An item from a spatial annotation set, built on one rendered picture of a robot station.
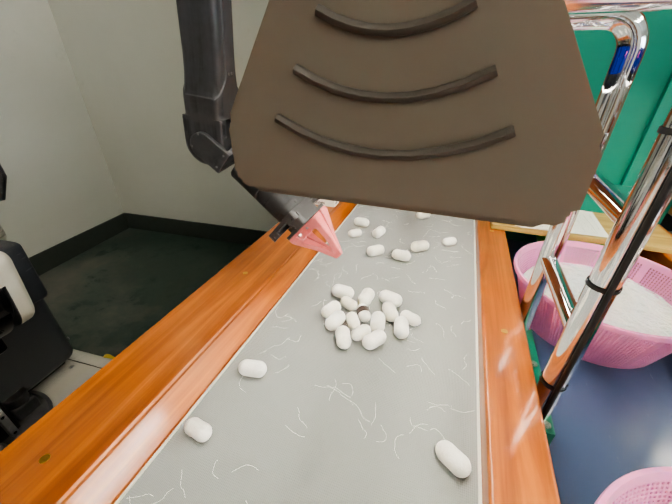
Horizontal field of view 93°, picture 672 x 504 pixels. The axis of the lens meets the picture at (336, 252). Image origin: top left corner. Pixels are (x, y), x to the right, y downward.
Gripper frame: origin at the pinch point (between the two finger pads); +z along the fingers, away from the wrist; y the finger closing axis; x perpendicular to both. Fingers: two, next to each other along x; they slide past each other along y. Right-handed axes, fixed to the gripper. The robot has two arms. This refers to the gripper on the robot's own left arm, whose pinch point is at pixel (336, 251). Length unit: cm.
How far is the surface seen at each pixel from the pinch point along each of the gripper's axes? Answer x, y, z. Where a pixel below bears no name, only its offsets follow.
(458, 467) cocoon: -9.2, -23.4, 18.8
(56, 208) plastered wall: 172, 70, -121
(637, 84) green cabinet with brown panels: -47, 45, 20
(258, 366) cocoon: 5.6, -20.0, 1.5
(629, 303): -24.2, 13.0, 39.6
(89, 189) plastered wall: 170, 93, -125
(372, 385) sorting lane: -1.6, -16.4, 12.7
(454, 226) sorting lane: -6.2, 32.2, 18.4
